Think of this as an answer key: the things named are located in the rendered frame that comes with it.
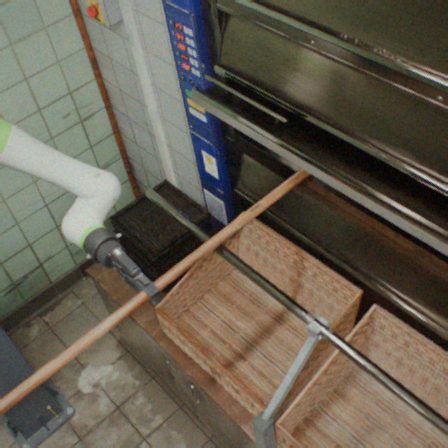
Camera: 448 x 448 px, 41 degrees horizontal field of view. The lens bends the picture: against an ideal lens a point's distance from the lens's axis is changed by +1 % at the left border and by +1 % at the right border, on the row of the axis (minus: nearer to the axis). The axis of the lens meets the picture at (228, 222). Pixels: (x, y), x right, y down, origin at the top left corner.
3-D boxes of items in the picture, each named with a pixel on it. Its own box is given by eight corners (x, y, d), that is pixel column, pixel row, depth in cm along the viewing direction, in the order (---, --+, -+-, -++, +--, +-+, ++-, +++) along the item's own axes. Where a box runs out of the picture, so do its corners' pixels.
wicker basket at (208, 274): (250, 253, 243) (243, 207, 223) (363, 335, 213) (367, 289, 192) (159, 331, 224) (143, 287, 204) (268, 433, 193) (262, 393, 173)
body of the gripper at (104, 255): (114, 234, 170) (133, 251, 165) (121, 252, 176) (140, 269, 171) (92, 249, 167) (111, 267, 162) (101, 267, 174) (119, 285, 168)
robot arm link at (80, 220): (76, 235, 188) (48, 228, 179) (95, 201, 186) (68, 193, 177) (100, 259, 180) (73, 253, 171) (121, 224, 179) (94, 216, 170)
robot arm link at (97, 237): (85, 261, 176) (76, 241, 170) (118, 238, 181) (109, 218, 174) (97, 272, 173) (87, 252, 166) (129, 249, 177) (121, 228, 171)
